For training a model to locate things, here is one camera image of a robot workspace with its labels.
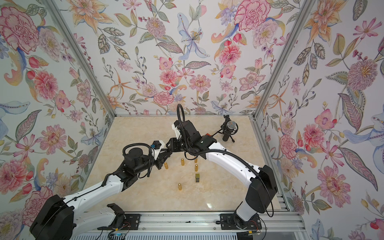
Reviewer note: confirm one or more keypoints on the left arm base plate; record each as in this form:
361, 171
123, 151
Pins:
127, 222

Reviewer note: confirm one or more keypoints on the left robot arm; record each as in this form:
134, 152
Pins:
62, 218

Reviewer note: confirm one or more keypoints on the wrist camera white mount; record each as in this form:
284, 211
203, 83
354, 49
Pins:
157, 147
177, 130

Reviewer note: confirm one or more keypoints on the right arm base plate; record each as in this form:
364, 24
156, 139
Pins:
233, 222

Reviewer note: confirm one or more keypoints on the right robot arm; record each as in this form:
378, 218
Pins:
260, 181

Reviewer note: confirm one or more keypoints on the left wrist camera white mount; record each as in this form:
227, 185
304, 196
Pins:
157, 147

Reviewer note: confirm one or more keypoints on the aluminium front rail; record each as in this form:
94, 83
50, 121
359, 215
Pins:
211, 221

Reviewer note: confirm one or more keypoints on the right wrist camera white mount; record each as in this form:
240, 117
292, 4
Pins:
177, 130

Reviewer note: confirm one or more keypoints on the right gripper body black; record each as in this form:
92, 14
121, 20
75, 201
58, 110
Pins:
182, 146

